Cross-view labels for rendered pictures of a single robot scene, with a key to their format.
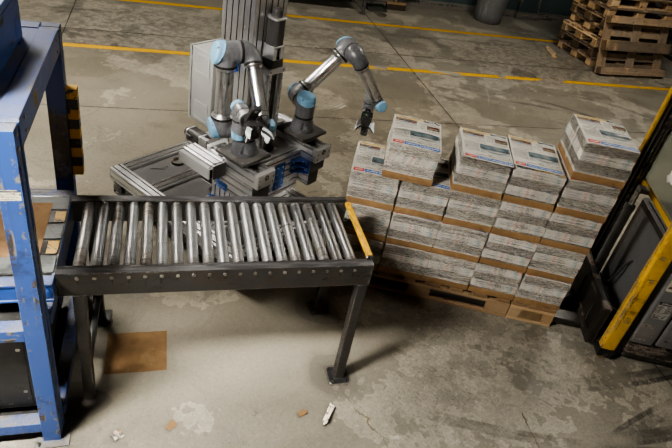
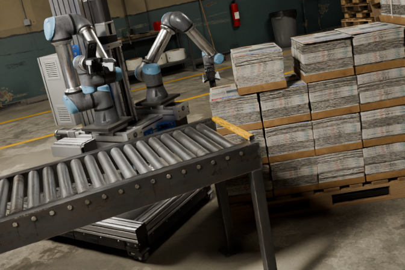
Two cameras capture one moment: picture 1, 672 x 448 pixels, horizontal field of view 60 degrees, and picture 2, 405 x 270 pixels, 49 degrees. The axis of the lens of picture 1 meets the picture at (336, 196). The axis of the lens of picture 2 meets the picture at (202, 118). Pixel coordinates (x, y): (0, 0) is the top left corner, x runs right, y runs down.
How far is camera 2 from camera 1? 108 cm
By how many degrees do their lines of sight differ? 18
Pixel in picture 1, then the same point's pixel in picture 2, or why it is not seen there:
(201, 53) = (47, 60)
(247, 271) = (127, 185)
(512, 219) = (373, 89)
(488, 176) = (333, 55)
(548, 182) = (389, 38)
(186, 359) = not seen: outside the picture
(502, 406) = not seen: outside the picture
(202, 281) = (82, 213)
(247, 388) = not seen: outside the picture
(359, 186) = (223, 115)
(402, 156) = (249, 68)
